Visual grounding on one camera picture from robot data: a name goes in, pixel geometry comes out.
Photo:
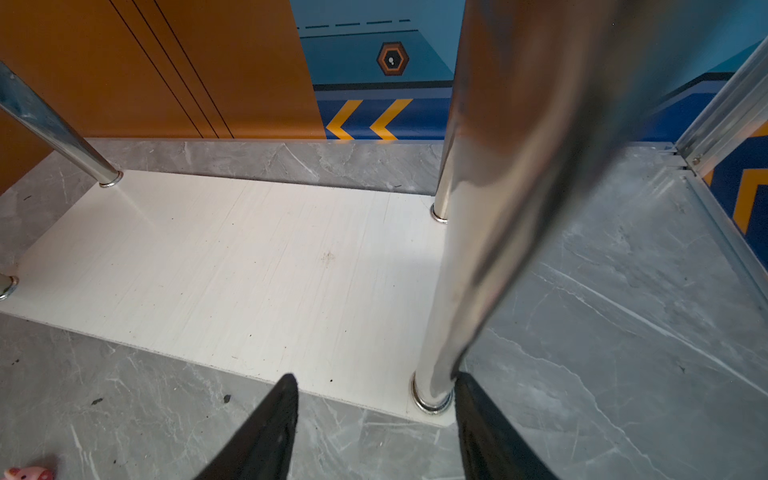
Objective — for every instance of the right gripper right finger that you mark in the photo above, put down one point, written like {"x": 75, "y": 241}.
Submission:
{"x": 491, "y": 448}

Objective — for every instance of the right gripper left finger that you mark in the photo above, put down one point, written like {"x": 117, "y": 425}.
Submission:
{"x": 262, "y": 447}

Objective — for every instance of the white two-tier shelf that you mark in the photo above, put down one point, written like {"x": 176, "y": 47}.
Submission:
{"x": 361, "y": 294}

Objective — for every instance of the pink pig toy upper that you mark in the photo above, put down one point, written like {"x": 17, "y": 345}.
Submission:
{"x": 29, "y": 473}

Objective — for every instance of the aluminium frame post right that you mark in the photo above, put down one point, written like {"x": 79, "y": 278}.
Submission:
{"x": 736, "y": 112}

